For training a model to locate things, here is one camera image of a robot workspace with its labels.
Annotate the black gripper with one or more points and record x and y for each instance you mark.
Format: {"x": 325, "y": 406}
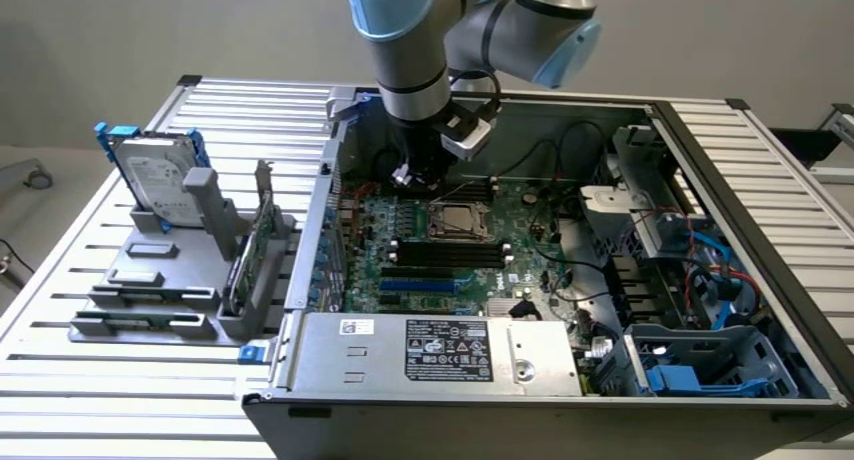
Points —
{"x": 422, "y": 152}

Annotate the silver CPU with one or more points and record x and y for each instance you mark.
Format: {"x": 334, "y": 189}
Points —
{"x": 461, "y": 221}

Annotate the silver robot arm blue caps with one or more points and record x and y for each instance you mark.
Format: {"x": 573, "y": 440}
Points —
{"x": 408, "y": 55}

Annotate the thin socket locking lever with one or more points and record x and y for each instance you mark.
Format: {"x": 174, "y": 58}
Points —
{"x": 450, "y": 193}

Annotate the short black RAM slot bank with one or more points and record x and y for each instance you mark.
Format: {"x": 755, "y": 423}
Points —
{"x": 480, "y": 189}

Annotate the round coin battery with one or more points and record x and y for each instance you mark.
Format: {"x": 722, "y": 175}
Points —
{"x": 529, "y": 197}

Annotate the black expansion slot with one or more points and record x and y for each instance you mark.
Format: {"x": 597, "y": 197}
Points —
{"x": 417, "y": 273}

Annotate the blue expansion slot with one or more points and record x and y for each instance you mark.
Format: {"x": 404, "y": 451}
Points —
{"x": 417, "y": 285}

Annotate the green motherboard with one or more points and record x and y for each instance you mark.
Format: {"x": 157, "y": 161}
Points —
{"x": 401, "y": 300}

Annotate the green graphics card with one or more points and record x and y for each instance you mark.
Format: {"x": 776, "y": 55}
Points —
{"x": 254, "y": 250}

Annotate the silver chipset heat sink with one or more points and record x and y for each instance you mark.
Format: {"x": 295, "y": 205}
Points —
{"x": 500, "y": 307}

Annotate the grey metal drive cage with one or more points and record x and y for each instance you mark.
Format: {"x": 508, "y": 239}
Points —
{"x": 641, "y": 180}

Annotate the hard disk in blue caddy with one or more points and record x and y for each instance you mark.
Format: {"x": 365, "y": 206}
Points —
{"x": 157, "y": 175}

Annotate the silver power supply unit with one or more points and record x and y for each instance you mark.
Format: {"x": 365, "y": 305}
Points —
{"x": 374, "y": 365}

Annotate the grey parts rack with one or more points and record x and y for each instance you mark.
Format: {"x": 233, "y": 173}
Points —
{"x": 181, "y": 275}

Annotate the blue case latch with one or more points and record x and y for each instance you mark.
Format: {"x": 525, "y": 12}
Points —
{"x": 251, "y": 355}

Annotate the black open PC case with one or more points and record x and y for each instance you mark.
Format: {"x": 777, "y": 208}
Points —
{"x": 468, "y": 420}

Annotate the grey caster wheel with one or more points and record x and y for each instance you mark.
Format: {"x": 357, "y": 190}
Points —
{"x": 37, "y": 177}

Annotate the grey metal disk bay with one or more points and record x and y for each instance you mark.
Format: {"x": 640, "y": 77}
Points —
{"x": 721, "y": 345}

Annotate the blue disk caddy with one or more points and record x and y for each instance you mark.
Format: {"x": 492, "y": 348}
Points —
{"x": 674, "y": 380}

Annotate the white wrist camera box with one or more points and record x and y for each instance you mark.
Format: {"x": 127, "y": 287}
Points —
{"x": 472, "y": 141}

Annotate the CPU socket metal frame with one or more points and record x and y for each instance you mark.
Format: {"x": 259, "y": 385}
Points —
{"x": 437, "y": 230}

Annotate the side table metal frame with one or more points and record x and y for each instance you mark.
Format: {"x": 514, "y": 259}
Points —
{"x": 835, "y": 130}

